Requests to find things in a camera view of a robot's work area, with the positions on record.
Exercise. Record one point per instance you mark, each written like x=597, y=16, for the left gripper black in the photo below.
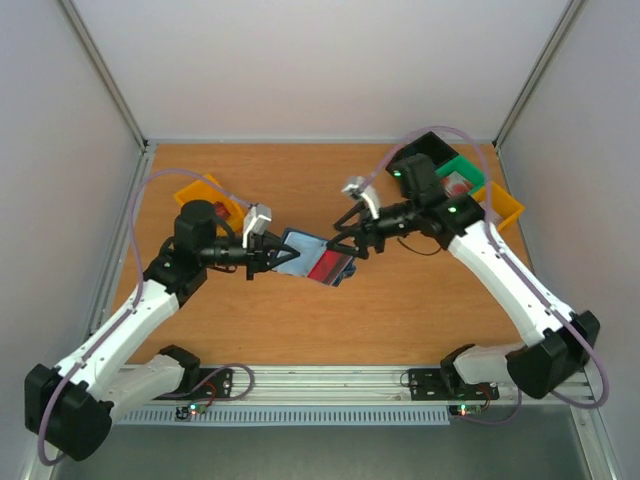
x=257, y=255

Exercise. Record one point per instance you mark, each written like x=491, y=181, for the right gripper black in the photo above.
x=371, y=232

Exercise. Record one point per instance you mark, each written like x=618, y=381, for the blue leather card holder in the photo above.
x=311, y=248

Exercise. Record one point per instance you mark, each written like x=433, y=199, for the red black stripe card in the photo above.
x=329, y=269

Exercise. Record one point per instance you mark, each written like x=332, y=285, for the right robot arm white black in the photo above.
x=556, y=341

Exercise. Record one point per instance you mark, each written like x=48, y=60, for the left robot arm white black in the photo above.
x=73, y=405

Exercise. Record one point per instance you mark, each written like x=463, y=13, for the white red card stack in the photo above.
x=456, y=184

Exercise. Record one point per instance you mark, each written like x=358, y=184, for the yellow bin on left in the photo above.
x=200, y=190

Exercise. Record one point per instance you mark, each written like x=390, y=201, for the yellow bin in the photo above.
x=200, y=190
x=506, y=210

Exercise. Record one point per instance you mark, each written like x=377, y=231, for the black bin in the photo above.
x=429, y=144

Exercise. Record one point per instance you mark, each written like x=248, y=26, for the green bin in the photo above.
x=465, y=168

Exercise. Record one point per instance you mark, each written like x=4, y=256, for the yellow bin on right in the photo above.
x=506, y=210

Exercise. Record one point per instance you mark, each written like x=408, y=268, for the left controller board green LED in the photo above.
x=191, y=411

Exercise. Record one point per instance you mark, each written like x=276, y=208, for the controller board green led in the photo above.
x=465, y=410
x=191, y=411

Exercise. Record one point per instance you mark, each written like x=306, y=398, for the right controller board green LED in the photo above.
x=465, y=410

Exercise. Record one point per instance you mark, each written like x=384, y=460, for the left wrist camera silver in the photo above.
x=255, y=222

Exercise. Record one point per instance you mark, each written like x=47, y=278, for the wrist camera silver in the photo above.
x=255, y=222
x=361, y=189

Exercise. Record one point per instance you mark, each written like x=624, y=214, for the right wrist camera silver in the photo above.
x=361, y=189

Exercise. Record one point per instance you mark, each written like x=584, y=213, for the aluminium rail front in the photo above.
x=357, y=385

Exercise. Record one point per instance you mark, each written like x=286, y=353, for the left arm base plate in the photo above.
x=202, y=384

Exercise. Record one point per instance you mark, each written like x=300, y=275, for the slotted cable duct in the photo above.
x=272, y=416

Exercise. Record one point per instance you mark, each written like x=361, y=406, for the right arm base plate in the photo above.
x=426, y=384

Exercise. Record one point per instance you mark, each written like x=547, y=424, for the aluminium frame post left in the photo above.
x=96, y=59

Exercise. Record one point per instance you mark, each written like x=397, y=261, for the aluminium frame post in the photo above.
x=96, y=59
x=563, y=26

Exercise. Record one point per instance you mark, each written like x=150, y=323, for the aluminium frame post right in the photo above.
x=563, y=26

